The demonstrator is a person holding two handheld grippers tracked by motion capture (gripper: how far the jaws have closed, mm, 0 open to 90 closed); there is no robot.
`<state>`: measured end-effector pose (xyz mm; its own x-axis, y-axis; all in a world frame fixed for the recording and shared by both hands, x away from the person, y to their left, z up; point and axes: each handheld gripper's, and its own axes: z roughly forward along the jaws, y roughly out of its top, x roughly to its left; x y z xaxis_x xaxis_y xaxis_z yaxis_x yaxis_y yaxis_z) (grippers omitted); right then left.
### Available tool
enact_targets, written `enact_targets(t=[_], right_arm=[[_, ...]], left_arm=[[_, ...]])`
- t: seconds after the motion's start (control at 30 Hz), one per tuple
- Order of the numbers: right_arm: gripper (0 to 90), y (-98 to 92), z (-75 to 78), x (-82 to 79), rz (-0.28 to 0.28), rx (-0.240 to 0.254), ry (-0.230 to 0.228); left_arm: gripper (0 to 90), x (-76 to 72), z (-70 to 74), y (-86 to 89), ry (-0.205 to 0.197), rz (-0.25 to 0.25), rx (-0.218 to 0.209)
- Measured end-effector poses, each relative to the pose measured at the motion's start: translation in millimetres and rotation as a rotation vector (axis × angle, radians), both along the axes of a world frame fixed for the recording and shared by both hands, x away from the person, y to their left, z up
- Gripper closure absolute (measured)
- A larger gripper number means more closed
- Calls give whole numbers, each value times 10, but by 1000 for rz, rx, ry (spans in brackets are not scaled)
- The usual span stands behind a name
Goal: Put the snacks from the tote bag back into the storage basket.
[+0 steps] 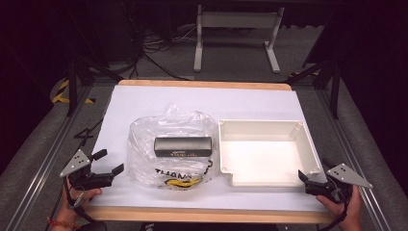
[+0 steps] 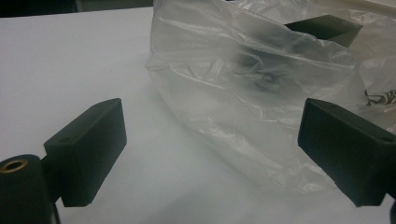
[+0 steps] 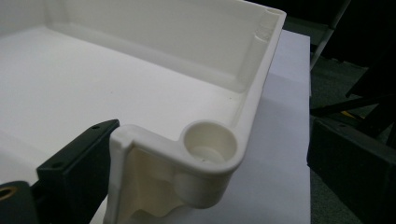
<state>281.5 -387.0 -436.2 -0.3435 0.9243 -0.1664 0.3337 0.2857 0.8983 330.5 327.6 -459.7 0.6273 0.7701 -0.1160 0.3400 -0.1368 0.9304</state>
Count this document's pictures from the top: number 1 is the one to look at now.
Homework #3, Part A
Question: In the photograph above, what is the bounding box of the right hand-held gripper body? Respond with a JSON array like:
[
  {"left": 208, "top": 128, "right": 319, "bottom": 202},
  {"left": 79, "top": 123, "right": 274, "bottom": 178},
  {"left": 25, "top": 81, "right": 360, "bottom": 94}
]
[{"left": 305, "top": 163, "right": 373, "bottom": 204}]

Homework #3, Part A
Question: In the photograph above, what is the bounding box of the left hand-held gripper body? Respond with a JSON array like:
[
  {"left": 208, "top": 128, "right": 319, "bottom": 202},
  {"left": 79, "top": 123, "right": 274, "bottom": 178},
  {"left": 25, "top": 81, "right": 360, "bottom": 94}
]
[{"left": 59, "top": 149, "right": 114, "bottom": 191}]

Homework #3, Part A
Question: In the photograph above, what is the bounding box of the clear plastic bag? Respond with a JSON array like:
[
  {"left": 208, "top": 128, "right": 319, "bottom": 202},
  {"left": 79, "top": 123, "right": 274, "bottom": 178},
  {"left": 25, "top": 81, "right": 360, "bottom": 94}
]
[{"left": 126, "top": 103, "right": 219, "bottom": 192}]

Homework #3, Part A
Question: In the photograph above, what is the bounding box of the white plastic container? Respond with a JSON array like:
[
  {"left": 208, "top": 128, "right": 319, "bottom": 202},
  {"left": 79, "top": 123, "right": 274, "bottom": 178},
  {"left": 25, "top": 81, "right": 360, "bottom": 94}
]
[{"left": 217, "top": 118, "right": 322, "bottom": 188}]

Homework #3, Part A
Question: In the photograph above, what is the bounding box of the black rectangular box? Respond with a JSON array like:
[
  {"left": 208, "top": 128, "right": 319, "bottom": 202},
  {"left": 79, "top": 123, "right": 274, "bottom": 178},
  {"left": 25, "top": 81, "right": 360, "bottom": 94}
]
[{"left": 153, "top": 136, "right": 214, "bottom": 158}]

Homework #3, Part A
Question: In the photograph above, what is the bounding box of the person's right hand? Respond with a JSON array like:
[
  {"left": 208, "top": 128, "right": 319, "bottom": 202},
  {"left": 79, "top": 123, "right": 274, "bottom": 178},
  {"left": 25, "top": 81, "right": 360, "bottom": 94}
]
[{"left": 316, "top": 186, "right": 362, "bottom": 231}]

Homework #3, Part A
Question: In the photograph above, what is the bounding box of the person's left hand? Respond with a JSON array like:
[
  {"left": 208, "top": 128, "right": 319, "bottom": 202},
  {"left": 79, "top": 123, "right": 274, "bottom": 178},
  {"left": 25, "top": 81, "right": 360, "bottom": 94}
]
[{"left": 59, "top": 187, "right": 103, "bottom": 223}]

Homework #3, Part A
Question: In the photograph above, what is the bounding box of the yellow black hazard tape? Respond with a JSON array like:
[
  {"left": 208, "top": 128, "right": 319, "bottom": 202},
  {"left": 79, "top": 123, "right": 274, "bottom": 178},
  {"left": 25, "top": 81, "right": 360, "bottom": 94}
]
[{"left": 51, "top": 79, "right": 96, "bottom": 105}]

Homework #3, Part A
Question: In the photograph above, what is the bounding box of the black stand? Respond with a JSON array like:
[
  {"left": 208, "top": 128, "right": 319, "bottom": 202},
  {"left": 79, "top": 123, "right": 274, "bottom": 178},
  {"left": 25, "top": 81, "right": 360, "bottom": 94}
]
[
  {"left": 65, "top": 55, "right": 125, "bottom": 117},
  {"left": 288, "top": 59, "right": 342, "bottom": 120}
]

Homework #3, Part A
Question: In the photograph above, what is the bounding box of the white table sheet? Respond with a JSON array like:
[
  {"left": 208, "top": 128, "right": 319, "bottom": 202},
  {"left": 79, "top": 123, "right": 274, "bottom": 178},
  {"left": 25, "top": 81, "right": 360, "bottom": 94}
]
[{"left": 90, "top": 85, "right": 329, "bottom": 213}]

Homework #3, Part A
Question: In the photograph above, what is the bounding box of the aluminium rail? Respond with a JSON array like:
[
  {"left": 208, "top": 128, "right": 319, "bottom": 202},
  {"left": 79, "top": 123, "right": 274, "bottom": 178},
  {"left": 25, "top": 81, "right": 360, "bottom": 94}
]
[
  {"left": 316, "top": 90, "right": 394, "bottom": 231},
  {"left": 4, "top": 85, "right": 94, "bottom": 231}
]

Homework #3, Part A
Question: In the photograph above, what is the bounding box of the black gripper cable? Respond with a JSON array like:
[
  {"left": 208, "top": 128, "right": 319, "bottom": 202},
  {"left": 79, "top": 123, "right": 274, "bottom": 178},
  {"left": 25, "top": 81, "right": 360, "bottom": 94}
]
[
  {"left": 63, "top": 176, "right": 97, "bottom": 224},
  {"left": 317, "top": 192, "right": 351, "bottom": 231}
]

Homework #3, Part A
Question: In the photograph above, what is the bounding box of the red bead bracelet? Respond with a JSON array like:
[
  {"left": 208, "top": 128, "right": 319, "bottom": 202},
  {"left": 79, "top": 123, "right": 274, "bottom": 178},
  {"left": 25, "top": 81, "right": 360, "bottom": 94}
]
[{"left": 46, "top": 217, "right": 81, "bottom": 231}]

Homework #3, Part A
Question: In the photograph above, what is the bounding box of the bundle of floor cables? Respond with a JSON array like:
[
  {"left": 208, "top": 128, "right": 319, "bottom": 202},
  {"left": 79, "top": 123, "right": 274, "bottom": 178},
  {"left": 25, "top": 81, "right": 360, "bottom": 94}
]
[{"left": 123, "top": 6, "right": 198, "bottom": 81}]

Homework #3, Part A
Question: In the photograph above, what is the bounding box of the white metal desk frame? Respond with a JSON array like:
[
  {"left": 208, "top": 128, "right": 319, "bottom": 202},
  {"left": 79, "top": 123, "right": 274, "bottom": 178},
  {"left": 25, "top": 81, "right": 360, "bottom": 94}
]
[{"left": 192, "top": 4, "right": 286, "bottom": 74}]

